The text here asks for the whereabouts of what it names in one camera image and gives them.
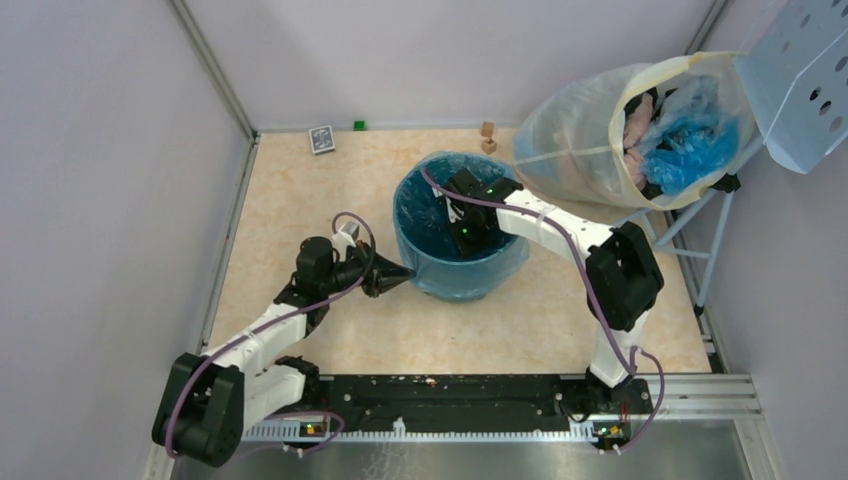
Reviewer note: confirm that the white slotted cable duct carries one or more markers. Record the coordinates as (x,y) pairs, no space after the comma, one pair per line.
(291,431)

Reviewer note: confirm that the small wooden block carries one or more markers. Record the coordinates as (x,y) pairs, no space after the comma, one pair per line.
(488,146)
(487,129)

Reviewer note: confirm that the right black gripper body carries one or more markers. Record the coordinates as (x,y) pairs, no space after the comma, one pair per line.
(470,240)

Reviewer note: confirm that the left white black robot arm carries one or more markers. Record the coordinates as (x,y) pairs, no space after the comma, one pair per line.
(210,400)

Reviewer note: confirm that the blue bags inside large bag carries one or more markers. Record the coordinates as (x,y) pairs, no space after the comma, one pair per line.
(689,138)

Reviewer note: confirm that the blue plastic trash bag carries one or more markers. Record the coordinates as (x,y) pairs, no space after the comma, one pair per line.
(425,244)

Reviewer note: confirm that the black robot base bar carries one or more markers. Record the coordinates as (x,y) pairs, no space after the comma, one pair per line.
(472,403)

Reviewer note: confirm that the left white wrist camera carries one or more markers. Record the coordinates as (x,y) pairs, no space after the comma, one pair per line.
(346,233)

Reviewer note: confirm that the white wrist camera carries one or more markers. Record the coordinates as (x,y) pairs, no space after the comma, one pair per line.
(346,233)
(455,212)

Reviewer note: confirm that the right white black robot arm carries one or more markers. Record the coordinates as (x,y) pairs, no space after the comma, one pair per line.
(616,263)

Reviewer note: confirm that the lower small wooden block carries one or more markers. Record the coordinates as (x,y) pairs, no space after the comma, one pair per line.
(488,146)

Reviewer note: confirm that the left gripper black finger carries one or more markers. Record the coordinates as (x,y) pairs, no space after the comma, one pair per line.
(387,269)
(381,284)

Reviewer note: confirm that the upper small wooden block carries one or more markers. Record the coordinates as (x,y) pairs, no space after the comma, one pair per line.
(487,129)

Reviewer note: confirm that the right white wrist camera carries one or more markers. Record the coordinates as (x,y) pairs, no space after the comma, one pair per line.
(455,212)

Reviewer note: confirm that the aluminium frame post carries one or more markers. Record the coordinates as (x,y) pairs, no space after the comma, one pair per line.
(211,66)

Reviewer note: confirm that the perforated white metal panel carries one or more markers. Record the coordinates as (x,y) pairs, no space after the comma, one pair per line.
(795,81)

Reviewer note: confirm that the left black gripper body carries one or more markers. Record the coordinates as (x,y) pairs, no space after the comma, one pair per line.
(364,260)

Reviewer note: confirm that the large translucent stuffed bag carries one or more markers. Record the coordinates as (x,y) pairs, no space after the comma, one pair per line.
(583,142)

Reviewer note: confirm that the playing card deck box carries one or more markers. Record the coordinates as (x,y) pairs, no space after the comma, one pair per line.
(322,140)

